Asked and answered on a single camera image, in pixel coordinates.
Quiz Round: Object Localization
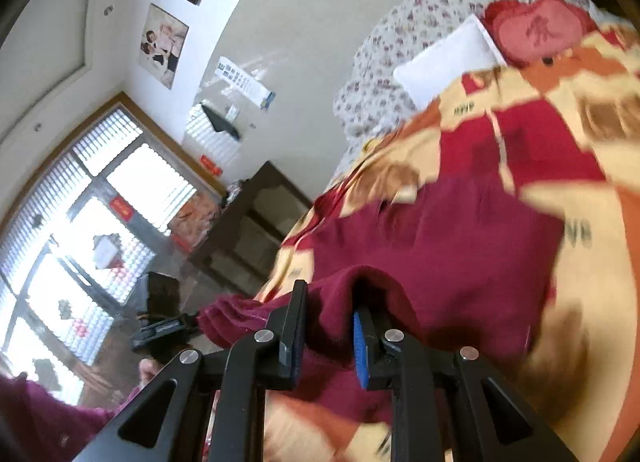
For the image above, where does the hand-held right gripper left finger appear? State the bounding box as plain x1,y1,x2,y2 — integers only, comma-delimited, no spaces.
75,280,309,462

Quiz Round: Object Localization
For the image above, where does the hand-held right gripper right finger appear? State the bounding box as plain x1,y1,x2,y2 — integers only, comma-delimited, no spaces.
352,304,581,462

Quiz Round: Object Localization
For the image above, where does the maroon knit garment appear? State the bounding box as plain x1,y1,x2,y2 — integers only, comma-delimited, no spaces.
197,174,566,423

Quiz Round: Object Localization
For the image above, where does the person's left forearm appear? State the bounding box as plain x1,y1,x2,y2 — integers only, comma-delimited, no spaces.
0,374,146,462

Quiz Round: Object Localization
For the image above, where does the person's left hand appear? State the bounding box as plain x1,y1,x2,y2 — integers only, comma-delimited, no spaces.
139,358,168,388

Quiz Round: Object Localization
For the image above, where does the orange patterned cloth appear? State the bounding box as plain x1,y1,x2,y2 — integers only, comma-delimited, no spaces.
167,192,221,253

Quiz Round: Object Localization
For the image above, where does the large window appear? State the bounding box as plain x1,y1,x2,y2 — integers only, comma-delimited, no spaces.
0,92,226,408

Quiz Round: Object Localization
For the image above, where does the dark wooden cabinet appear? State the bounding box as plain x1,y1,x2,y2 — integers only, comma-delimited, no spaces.
189,161,313,299

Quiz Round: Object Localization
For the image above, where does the dark hanging cloth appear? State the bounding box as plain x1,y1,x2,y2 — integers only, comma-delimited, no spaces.
200,102,243,143

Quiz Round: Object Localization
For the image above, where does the orange and yellow printed blanket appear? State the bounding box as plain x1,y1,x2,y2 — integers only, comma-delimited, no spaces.
202,12,640,462

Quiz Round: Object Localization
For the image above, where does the white pillow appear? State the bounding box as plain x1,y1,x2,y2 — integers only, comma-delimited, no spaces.
392,14,508,110

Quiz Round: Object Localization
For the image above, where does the floral quilt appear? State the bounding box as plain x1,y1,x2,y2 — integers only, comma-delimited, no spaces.
332,0,608,163

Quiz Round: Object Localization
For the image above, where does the red heart-shaped cushion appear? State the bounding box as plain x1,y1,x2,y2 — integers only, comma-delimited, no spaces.
482,0,598,67

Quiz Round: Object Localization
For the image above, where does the wall calendar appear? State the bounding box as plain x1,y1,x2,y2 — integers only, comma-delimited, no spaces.
215,56,277,110

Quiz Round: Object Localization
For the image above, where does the wall poster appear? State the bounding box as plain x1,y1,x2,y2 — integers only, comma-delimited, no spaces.
138,4,190,90

